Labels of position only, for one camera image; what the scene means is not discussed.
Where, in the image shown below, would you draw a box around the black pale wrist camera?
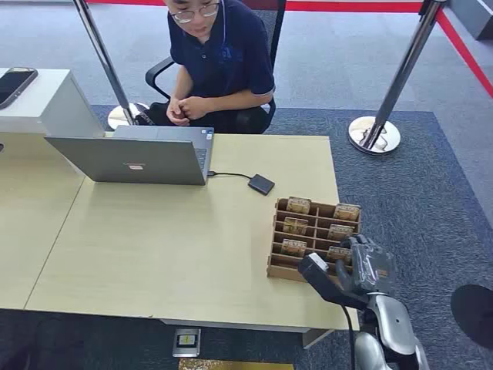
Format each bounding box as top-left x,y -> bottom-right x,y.
297,252 -> 372,311

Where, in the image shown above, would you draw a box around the black usb cable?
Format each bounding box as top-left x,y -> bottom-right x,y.
207,170 -> 253,180

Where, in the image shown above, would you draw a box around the black smartphone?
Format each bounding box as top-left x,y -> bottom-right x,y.
0,66 -> 39,111

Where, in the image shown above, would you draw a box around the person's left hand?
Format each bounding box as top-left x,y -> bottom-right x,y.
179,95 -> 211,122

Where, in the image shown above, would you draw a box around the chrome stanchion post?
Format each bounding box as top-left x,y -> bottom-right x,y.
72,0 -> 152,131
348,0 -> 449,156

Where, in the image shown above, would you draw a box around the silver floor socket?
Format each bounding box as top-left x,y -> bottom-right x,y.
172,328 -> 202,358

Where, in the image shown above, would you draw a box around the person's eyeglasses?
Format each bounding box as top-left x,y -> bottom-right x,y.
169,1 -> 221,25

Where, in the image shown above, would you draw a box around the red barrier belt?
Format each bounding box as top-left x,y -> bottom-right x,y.
86,0 -> 424,15
436,8 -> 493,99

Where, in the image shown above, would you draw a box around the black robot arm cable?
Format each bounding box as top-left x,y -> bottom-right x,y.
341,305 -> 357,370

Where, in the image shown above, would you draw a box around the black round object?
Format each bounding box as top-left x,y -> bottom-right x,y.
450,284 -> 493,352

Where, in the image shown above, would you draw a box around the gold patterned card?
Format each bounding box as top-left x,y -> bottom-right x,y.
282,217 -> 309,237
332,203 -> 361,223
286,196 -> 312,216
327,224 -> 355,242
326,246 -> 353,265
280,238 -> 308,258

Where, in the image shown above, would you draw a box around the black card reader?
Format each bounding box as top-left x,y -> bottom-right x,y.
247,173 -> 276,197

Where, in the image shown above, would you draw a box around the person's right hand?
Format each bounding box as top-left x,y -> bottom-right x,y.
167,96 -> 191,127

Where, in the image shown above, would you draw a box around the grey box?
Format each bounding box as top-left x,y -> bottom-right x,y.
448,0 -> 493,42

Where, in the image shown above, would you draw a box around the black office chair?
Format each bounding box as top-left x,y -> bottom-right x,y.
145,0 -> 288,135

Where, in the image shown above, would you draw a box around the grey laptop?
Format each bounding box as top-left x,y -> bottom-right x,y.
45,125 -> 215,187

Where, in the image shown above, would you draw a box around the person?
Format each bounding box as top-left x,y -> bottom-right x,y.
134,0 -> 277,135

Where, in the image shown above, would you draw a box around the white cabinet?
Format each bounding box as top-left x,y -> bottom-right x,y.
0,67 -> 106,138

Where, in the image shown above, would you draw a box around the gold floor mat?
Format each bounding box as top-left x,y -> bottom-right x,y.
177,358 -> 295,370

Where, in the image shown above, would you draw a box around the pale desk leg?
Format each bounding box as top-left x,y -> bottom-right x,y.
302,329 -> 335,350

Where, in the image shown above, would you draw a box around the brown cardboard card organizer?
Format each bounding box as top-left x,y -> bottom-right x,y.
266,197 -> 362,287

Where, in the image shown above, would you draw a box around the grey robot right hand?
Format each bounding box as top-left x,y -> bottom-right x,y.
335,234 -> 397,298

